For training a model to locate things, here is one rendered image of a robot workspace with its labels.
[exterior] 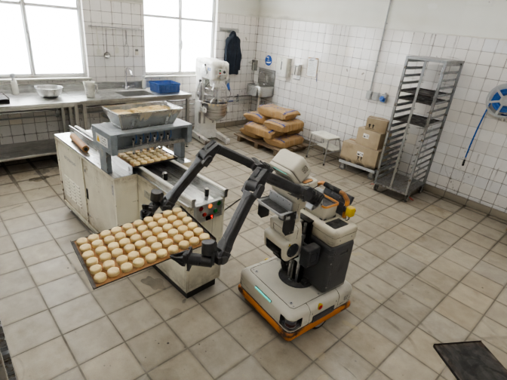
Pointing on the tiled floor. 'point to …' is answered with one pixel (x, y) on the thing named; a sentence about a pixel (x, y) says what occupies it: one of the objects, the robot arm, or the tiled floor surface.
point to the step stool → (326, 142)
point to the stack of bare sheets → (471, 360)
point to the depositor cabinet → (98, 186)
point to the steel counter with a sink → (23, 102)
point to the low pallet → (268, 144)
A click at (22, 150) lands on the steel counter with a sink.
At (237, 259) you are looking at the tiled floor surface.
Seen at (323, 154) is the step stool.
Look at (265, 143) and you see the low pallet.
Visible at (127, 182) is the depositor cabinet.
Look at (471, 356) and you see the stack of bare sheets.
